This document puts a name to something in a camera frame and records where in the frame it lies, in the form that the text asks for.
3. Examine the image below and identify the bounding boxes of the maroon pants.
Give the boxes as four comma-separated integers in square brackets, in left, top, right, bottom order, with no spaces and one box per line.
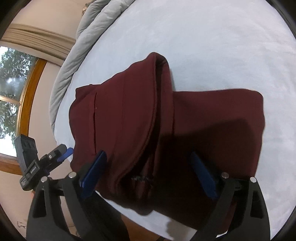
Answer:
[69,53,265,230]

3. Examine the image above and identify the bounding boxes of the wooden framed window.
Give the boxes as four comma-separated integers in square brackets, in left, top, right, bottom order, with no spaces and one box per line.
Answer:
[1,46,47,175]

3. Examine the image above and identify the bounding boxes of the beige curtain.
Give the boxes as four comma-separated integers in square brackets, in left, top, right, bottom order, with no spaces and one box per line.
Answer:
[1,24,75,66]

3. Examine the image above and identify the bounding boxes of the grey quilted blanket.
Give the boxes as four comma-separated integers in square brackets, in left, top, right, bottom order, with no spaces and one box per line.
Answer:
[49,0,133,130]

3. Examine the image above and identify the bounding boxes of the white bed sheet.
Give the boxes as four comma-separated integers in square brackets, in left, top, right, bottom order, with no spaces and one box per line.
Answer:
[53,1,295,240]

